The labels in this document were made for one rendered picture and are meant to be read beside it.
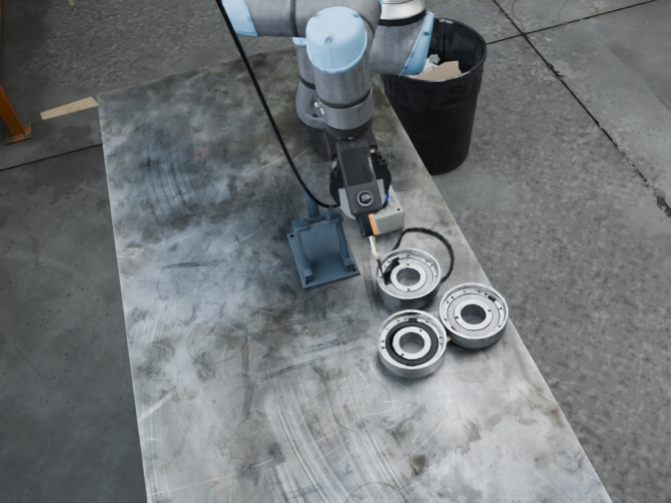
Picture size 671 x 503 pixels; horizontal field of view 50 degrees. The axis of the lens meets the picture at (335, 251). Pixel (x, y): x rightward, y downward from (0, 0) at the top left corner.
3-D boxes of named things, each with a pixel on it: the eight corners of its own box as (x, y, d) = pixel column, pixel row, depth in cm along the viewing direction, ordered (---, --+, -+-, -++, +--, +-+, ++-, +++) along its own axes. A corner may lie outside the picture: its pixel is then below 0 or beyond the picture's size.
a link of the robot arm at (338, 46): (370, 0, 91) (358, 42, 86) (377, 69, 99) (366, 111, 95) (311, -1, 93) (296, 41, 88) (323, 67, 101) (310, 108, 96)
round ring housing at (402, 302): (452, 295, 117) (453, 280, 114) (397, 323, 115) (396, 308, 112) (418, 253, 124) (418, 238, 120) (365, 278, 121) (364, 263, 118)
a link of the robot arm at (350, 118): (377, 101, 96) (318, 116, 95) (379, 126, 99) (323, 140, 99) (364, 67, 100) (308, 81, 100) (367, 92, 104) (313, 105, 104)
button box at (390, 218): (404, 228, 128) (404, 210, 124) (366, 239, 127) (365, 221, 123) (389, 197, 133) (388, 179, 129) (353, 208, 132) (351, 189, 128)
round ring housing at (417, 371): (445, 384, 107) (446, 370, 104) (375, 380, 109) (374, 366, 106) (446, 325, 114) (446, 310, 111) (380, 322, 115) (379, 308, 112)
